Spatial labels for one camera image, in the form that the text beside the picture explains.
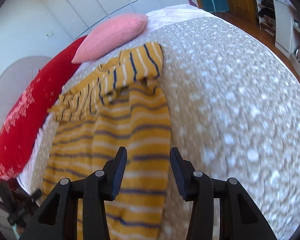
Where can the red floral pillow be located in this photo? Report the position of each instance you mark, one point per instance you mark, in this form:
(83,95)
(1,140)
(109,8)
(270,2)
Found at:
(21,126)

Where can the white wall socket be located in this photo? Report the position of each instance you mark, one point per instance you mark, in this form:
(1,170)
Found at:
(50,34)

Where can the white glossy wardrobe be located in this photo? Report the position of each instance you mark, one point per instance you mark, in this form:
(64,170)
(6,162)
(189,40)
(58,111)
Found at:
(102,2)

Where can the yellow striped knit sweater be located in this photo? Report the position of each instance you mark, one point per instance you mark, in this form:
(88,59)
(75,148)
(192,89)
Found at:
(119,104)

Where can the beige heart-pattern quilt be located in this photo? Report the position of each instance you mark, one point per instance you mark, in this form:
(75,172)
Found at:
(234,111)

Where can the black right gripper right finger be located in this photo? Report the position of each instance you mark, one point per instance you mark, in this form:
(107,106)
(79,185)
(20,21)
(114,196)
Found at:
(240,218)

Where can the white round headboard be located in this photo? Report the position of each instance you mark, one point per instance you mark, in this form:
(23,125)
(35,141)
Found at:
(15,79)

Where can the white shelf unit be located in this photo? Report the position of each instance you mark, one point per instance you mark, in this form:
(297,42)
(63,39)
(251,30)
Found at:
(286,30)

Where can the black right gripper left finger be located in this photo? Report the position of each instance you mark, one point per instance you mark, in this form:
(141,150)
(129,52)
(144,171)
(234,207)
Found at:
(56,217)

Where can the white fluffy bed sheet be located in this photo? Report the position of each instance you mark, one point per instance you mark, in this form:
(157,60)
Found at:
(156,20)

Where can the pink knit pillow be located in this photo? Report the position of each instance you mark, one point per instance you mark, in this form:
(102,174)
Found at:
(110,35)

